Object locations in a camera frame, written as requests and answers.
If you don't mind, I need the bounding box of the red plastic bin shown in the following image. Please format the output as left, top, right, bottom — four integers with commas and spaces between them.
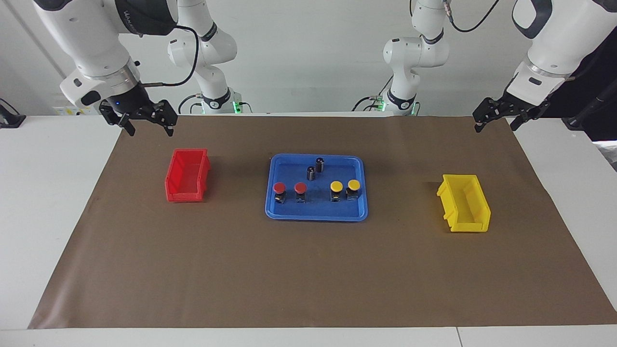
165, 148, 212, 203

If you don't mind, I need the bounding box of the black stand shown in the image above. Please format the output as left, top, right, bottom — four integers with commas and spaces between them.
562, 72, 617, 140

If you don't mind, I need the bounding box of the yellow plastic bin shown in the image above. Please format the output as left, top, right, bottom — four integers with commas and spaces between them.
437, 174, 492, 233

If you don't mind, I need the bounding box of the blue plastic tray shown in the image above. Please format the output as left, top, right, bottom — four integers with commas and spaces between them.
265, 153, 369, 222

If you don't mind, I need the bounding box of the brown table mat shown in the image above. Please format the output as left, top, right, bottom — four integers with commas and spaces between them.
28, 116, 617, 330

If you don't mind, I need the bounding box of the black right base cable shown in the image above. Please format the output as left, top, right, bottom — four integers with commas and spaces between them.
177, 94, 203, 115

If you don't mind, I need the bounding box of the black base cable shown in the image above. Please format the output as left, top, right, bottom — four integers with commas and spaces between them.
177, 94, 203, 115
351, 77, 392, 112

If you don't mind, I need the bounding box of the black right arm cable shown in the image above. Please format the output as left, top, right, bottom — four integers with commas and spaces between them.
142, 25, 200, 88

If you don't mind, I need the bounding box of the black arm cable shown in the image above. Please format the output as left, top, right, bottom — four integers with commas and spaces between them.
446, 0, 500, 33
142, 25, 200, 88

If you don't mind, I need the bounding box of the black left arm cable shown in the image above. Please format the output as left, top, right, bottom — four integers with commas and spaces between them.
446, 0, 500, 33

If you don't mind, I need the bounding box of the black left base cable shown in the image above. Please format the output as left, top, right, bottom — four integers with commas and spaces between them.
351, 77, 392, 112

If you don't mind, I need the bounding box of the black clamp mount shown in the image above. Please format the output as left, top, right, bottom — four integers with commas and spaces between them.
0, 99, 26, 129

